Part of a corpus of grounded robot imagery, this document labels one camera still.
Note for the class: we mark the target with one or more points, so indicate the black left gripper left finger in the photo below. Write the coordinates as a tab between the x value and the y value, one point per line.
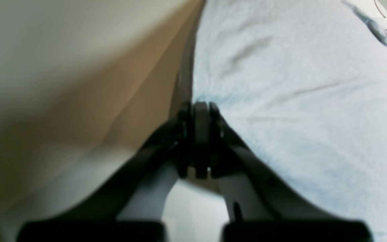
129	205

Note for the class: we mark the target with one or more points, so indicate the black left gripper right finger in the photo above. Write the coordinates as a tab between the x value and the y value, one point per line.
261	206

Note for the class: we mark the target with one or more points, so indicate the grey T-shirt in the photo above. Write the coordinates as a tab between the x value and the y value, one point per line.
304	83

